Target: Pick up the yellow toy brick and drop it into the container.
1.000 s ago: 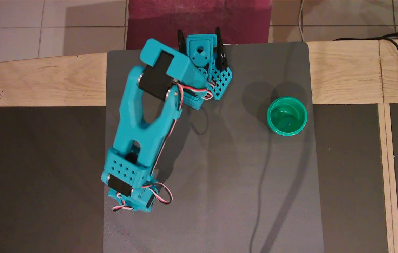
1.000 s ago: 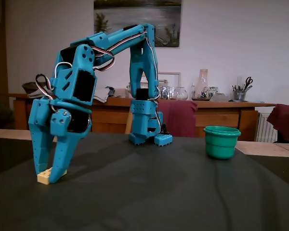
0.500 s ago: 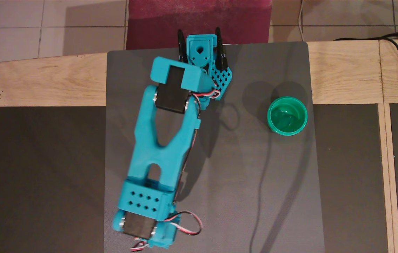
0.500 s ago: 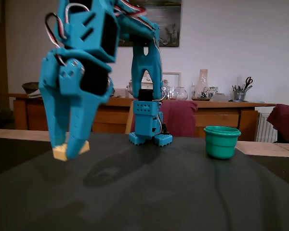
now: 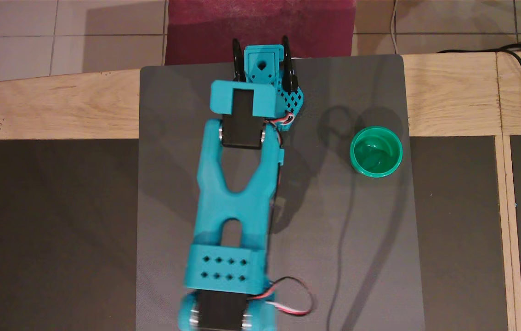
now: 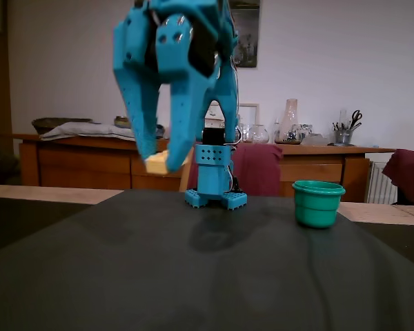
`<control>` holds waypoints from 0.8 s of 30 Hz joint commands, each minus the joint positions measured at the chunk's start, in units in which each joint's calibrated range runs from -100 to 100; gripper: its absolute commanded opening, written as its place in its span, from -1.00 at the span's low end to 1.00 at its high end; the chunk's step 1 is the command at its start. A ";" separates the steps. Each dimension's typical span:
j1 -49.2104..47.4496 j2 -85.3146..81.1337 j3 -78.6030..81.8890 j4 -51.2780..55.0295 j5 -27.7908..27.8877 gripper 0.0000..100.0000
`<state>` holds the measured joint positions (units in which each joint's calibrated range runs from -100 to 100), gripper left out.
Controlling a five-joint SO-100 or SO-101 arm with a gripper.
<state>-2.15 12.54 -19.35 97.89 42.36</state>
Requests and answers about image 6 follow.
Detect white picture frame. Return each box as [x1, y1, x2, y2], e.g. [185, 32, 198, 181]
[239, 102, 261, 129]

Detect black table mat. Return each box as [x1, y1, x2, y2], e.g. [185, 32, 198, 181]
[353, 221, 414, 273]
[0, 195, 92, 258]

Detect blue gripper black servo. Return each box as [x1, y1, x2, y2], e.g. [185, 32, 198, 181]
[112, 0, 237, 174]

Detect white radiator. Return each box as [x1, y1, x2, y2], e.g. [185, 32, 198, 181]
[365, 160, 400, 204]

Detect grey rubber mat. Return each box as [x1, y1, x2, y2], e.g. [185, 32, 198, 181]
[0, 188, 414, 331]

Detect round glass bowl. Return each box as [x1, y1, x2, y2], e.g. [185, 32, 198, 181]
[247, 123, 270, 144]

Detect black handled scissors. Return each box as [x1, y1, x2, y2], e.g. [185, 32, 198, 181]
[348, 110, 363, 130]

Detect wooden sideboard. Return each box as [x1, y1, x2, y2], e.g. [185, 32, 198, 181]
[13, 133, 396, 203]

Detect green plastic cup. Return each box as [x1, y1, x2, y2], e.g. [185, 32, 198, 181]
[291, 179, 346, 230]

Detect dark red covered chair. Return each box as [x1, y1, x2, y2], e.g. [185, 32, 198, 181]
[382, 148, 414, 208]

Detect dark shallow bowl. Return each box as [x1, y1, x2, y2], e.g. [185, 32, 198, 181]
[32, 117, 93, 135]

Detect pink glass vase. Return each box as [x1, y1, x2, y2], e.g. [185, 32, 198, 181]
[274, 99, 303, 145]

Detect grey pen holder cup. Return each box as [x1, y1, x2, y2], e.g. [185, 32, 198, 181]
[333, 129, 353, 146]

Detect maroon chair cloth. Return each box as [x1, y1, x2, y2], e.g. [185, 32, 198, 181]
[179, 143, 284, 197]

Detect lake landscape painting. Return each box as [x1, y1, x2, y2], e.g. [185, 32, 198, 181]
[227, 0, 262, 68]

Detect cream lego brick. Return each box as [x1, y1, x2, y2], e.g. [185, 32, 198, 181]
[145, 150, 191, 174]

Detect grey stone slab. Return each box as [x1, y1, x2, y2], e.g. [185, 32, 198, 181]
[302, 133, 331, 146]

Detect grey folded cloth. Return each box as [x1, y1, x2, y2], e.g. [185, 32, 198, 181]
[39, 121, 166, 148]

